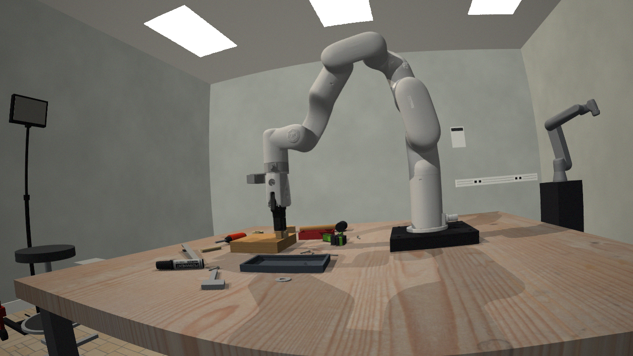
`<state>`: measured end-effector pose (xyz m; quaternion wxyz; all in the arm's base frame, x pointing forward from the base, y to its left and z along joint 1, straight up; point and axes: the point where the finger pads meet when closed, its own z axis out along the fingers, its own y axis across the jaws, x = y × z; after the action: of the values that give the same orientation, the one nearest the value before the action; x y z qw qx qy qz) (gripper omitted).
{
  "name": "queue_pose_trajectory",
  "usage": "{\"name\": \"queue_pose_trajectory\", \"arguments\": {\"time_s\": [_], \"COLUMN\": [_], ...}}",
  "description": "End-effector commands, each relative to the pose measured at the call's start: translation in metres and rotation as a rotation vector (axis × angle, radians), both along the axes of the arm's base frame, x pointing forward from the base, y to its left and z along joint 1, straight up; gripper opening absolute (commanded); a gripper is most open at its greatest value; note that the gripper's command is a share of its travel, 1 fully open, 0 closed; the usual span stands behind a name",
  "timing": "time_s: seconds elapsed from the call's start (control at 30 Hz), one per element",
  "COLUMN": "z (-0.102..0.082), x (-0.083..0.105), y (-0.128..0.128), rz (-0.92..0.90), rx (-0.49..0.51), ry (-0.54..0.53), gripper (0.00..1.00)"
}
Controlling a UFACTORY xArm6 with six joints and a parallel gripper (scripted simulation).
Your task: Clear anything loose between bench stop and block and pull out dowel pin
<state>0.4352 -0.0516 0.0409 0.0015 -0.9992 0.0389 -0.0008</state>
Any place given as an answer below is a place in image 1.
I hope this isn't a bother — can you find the red open-top tray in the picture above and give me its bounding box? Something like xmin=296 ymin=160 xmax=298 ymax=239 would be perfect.
xmin=298 ymin=229 xmax=335 ymax=240

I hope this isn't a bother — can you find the red-handled screwdriver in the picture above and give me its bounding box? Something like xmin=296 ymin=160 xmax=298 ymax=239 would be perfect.
xmin=215 ymin=233 xmax=247 ymax=243

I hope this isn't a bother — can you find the light brown wooden board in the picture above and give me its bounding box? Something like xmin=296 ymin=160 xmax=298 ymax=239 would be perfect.
xmin=229 ymin=230 xmax=297 ymax=254

